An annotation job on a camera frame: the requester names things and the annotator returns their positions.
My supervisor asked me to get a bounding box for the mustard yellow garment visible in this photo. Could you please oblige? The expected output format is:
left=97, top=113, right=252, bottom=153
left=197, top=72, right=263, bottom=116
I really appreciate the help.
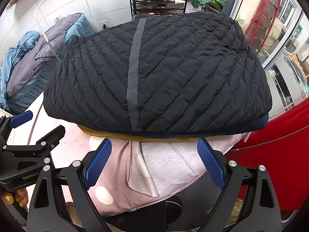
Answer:
left=78, top=124, right=201, bottom=142

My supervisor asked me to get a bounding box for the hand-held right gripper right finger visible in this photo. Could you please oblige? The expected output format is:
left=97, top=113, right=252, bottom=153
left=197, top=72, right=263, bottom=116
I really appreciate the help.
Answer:
left=197, top=137, right=283, bottom=232

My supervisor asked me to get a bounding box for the black quilted jacket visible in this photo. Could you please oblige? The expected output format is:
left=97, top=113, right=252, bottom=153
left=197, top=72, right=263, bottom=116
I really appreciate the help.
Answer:
left=43, top=12, right=273, bottom=133

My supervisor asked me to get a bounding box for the red staircase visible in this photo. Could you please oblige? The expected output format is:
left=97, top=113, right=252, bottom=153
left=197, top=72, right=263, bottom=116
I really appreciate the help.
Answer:
left=244, top=0, right=285, bottom=54

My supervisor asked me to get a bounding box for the green potted plant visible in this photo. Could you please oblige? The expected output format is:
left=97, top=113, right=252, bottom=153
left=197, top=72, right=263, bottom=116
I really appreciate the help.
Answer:
left=191, top=0, right=228, bottom=12

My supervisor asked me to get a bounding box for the pink polka dot blanket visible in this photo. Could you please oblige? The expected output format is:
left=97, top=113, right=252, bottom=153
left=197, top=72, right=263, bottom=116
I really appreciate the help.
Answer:
left=6, top=97, right=251, bottom=217

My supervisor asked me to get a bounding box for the navy blue garment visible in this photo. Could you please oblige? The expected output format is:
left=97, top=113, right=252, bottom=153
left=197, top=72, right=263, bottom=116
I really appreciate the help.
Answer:
left=132, top=112, right=269, bottom=139

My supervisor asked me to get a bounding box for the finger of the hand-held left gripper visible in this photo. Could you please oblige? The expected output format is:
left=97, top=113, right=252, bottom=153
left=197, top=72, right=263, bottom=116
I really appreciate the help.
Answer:
left=0, top=110, right=33, bottom=141
left=36, top=125, right=66, bottom=159

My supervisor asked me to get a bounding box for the grey cable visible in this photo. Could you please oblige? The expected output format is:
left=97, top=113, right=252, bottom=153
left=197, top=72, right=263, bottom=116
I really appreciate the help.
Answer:
left=226, top=136, right=309, bottom=153

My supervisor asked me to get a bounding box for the grey quilt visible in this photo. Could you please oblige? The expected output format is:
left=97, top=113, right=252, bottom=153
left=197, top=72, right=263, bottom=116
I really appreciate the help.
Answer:
left=6, top=13, right=81, bottom=97

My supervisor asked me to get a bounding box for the blue bedding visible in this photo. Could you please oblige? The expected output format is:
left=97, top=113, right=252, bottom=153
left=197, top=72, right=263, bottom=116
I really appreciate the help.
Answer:
left=0, top=13, right=94, bottom=115

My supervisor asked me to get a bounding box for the person's left hand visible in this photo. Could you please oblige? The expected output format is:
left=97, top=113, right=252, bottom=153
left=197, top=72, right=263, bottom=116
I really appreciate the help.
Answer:
left=0, top=187, right=29, bottom=209

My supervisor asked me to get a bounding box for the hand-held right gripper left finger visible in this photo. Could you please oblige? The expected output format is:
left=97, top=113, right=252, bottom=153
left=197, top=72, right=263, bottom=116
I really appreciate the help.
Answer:
left=26, top=138, right=113, bottom=232

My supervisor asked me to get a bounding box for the black round stool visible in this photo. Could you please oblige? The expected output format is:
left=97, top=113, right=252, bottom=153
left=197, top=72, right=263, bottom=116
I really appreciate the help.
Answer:
left=154, top=195, right=185, bottom=230

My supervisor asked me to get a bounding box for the black metal shelf cart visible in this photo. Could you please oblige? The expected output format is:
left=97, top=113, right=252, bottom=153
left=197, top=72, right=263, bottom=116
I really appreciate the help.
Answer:
left=129, top=0, right=188, bottom=22

